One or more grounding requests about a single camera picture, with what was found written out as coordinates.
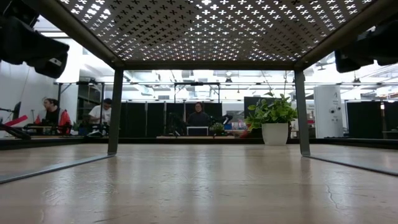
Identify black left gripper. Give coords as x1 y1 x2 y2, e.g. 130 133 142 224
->
0 15 70 78

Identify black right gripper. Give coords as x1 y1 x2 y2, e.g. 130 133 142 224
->
335 17 398 74

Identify dark shelving rack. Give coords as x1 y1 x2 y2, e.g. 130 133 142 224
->
77 83 105 131

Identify person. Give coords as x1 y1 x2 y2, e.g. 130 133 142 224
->
34 98 73 135
186 101 211 128
88 98 113 125

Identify black partition screen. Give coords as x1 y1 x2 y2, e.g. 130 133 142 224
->
346 100 398 139
107 101 223 138

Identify white cylindrical machine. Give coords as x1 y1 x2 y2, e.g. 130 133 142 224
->
313 85 343 139

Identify red padded bar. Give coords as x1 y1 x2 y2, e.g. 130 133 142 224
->
4 114 29 127

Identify green plant in white pot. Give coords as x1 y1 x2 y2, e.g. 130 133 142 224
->
244 91 299 146

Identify grey perforated metal shelf riser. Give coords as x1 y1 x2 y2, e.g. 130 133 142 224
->
0 0 398 185

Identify small green background plant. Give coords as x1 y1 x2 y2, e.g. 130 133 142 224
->
210 122 225 137

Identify white framed black monitor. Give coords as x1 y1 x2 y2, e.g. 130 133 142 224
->
186 126 210 137

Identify black aluminium table frame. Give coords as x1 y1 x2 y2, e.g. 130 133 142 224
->
0 136 398 150

